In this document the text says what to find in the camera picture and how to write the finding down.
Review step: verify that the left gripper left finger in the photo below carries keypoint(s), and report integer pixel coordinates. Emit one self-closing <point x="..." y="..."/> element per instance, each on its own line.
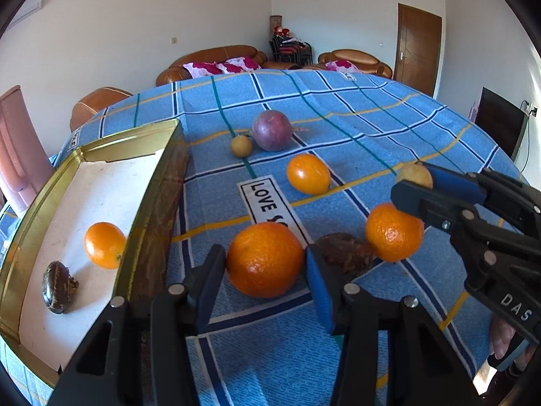
<point x="203" y="283"/>

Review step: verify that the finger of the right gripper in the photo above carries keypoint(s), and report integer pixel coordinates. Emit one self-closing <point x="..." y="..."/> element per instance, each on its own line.
<point x="405" y="196"/>
<point x="451" y="187"/>

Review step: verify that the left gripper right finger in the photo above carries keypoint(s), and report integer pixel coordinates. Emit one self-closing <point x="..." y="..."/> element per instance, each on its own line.
<point x="331" y="292"/>

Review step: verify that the yellow-brown round fruit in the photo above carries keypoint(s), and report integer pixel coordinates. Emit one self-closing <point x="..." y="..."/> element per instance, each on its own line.
<point x="415" y="173"/>

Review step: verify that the large orange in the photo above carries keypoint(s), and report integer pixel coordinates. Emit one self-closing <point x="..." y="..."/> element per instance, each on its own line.
<point x="265" y="260"/>

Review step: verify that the person's right hand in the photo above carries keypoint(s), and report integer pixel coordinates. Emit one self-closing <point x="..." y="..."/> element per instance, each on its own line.
<point x="500" y="339"/>

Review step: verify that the dark passion fruit on table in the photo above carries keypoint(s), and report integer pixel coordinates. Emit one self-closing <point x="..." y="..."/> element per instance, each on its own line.
<point x="352" y="255"/>

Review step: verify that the mandarin orange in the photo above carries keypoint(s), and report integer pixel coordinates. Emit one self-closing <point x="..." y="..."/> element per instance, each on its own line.
<point x="392" y="234"/>

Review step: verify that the black television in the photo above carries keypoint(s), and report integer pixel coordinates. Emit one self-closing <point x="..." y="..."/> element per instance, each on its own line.
<point x="504" y="122"/>

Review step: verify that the orange kumquat in tray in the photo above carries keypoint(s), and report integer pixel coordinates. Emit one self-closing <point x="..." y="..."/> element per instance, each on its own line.
<point x="104" y="245"/>

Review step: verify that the orange kumquat on table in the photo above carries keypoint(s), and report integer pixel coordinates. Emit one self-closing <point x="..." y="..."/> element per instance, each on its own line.
<point x="308" y="174"/>

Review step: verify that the gold metal tray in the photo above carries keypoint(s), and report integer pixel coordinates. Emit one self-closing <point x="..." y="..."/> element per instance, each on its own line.
<point x="132" y="179"/>

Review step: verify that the small yellow longan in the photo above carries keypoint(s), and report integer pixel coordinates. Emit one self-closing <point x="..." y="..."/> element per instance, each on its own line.
<point x="241" y="146"/>

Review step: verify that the dark passion fruit in tray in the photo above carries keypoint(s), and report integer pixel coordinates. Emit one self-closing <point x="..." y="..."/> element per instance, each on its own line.
<point x="58" y="287"/>

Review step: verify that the brown wooden door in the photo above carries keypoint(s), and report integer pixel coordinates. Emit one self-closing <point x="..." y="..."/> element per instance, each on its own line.
<point x="418" y="48"/>

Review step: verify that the brown leather armchair right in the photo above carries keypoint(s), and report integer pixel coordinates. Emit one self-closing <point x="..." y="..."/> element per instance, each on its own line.
<point x="365" y="61"/>

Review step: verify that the brown leather armchair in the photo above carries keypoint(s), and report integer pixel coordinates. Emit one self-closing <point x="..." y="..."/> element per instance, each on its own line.
<point x="365" y="61"/>
<point x="94" y="102"/>

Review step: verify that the purple passion fruit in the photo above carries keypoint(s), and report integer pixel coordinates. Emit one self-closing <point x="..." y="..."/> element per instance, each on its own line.
<point x="272" y="130"/>

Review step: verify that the pink floral pillow on armchair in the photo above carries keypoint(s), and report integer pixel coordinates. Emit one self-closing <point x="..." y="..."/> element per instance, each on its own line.
<point x="342" y="66"/>

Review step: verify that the brown leather armchair left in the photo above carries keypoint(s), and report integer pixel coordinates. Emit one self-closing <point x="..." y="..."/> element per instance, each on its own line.
<point x="94" y="102"/>

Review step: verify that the brown leather sofa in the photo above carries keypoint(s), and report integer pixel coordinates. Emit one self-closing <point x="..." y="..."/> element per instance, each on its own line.
<point x="176" y="71"/>

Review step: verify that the pink electric kettle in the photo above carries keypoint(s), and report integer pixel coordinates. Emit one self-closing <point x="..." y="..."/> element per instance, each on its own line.
<point x="25" y="167"/>

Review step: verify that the stacked dark chairs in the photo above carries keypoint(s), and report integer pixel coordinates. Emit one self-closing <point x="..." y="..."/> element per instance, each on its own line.
<point x="286" y="48"/>

